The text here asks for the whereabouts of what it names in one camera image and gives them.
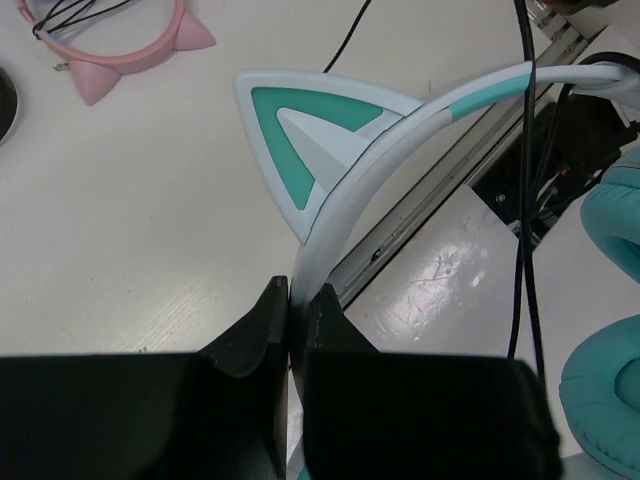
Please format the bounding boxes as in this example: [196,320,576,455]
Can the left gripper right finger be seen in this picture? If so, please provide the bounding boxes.
[303,285,563,479]

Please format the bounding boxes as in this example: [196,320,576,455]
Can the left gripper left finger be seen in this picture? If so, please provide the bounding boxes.
[1,276,289,479]

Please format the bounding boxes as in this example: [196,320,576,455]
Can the black headphone audio cable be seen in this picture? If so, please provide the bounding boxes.
[322,0,576,381]

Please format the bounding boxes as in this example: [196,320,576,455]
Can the teal cat-ear headphones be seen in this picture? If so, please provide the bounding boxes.
[232,60,640,480]

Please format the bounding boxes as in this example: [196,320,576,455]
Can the pink blue cat-ear headphones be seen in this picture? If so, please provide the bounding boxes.
[13,0,218,107]

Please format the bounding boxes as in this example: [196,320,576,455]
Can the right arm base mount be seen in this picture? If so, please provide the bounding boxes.
[472,94,639,244]

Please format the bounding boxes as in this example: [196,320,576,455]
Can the aluminium rail front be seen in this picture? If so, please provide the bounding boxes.
[329,1,639,307]

